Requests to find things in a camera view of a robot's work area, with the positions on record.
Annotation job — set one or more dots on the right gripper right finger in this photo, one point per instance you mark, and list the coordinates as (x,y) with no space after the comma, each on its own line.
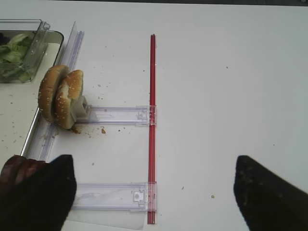
(266,201)

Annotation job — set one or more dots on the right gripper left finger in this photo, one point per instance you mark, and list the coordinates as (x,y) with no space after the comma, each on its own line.
(41,202)

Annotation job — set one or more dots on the meat patties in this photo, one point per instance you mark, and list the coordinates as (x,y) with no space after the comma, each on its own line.
(16,169)

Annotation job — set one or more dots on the green lettuce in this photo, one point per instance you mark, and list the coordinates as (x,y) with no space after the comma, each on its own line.
(12,55)

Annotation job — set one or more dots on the grey pusher block buns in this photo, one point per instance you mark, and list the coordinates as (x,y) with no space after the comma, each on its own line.
(80,109)

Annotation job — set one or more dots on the metal tray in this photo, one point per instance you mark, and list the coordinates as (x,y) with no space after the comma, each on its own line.
(18,102)

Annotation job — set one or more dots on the right red plastic strip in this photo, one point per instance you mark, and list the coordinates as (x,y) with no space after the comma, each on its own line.
(152,125)

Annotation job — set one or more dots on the sesame bun front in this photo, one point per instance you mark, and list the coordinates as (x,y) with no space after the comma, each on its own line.
(48,89)

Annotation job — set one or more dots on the sesame bun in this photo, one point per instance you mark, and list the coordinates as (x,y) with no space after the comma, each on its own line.
(48,89)
(71,88)

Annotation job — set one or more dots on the sesame bun rear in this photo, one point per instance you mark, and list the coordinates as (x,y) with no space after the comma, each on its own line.
(71,88)

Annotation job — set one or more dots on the clear plastic container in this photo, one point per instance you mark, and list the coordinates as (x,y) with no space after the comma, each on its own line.
(38,28)

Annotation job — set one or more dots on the clear right lower rail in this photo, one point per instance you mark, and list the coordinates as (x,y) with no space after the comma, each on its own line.
(136,196)

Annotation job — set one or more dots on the clear rail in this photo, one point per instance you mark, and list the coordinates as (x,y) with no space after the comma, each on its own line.
(136,196)
(138,115)

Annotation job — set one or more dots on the clear right upper rail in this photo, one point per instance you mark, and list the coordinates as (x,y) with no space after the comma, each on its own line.
(138,115)

